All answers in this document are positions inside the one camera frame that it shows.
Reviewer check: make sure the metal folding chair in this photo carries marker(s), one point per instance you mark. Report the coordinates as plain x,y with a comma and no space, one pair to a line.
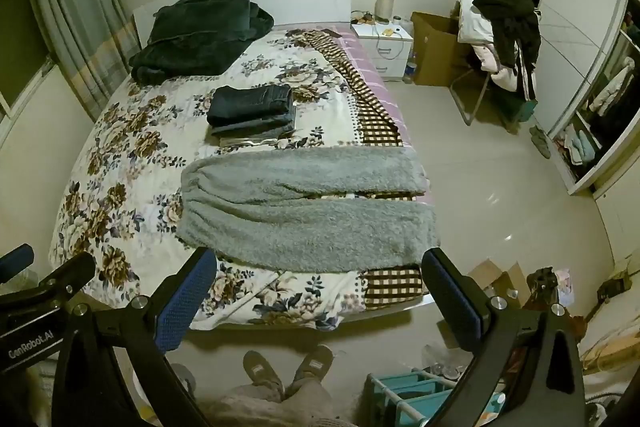
472,99

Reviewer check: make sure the grey striped curtain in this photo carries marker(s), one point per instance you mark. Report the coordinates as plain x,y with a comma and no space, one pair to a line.
80,17

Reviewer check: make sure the small open cardboard box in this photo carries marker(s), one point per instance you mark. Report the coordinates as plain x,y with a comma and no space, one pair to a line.
500,282

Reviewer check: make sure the teal storage rack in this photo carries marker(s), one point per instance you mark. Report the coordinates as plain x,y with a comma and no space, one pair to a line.
405,399

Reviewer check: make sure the person's right shoe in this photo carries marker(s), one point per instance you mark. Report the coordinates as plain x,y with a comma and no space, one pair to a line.
312,367

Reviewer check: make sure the green slippers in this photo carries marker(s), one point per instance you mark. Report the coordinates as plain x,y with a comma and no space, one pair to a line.
540,139

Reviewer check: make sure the dark folded jeans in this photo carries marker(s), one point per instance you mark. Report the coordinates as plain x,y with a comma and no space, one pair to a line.
250,102

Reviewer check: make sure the cream cylindrical lamp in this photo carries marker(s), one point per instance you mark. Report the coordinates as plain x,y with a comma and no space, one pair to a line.
385,7

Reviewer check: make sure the grey fluffy pants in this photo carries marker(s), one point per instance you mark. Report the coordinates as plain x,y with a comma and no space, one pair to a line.
300,227

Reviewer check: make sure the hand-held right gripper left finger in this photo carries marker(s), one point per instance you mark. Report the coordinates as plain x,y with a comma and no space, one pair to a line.
184,307

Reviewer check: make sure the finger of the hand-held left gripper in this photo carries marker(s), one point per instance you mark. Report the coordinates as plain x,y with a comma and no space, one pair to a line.
15,257
70,272

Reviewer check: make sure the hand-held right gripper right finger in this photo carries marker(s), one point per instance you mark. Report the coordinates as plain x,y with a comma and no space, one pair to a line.
456,302

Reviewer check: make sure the grey-blue folded jeans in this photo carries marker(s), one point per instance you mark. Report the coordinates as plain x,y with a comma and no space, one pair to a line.
270,127

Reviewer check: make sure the white garment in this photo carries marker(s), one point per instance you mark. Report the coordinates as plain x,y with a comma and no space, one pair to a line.
475,22

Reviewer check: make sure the pink garment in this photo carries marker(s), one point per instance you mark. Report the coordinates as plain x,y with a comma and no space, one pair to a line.
500,72

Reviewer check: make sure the dark green blanket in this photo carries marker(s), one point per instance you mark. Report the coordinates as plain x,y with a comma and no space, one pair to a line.
200,37

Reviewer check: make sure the person's left shoe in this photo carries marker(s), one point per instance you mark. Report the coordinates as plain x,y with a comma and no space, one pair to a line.
262,372

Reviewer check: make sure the white wardrobe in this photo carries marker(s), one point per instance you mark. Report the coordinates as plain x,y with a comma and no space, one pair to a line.
580,37

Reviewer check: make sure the pink bed sheet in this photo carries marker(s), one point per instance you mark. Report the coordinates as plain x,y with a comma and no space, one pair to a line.
372,72

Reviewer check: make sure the white nightstand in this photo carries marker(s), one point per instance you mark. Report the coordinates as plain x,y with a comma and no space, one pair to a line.
390,52

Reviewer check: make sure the window with white frame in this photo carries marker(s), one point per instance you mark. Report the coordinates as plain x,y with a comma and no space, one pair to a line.
15,37

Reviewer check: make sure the black garment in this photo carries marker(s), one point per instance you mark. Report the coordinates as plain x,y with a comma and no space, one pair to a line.
510,17

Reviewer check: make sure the large cardboard box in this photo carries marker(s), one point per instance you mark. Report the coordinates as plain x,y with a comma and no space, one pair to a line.
435,52

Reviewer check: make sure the person's shoe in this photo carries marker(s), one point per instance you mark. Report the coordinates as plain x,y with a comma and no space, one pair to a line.
262,372
312,367

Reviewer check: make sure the floral quilt with checked border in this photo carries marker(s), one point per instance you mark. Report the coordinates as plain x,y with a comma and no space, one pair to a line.
125,167

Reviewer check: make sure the person's beige trousers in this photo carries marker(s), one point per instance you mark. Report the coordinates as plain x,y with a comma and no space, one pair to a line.
280,409

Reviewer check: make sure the plastic water bottle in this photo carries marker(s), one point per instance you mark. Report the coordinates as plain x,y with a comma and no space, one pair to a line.
410,69

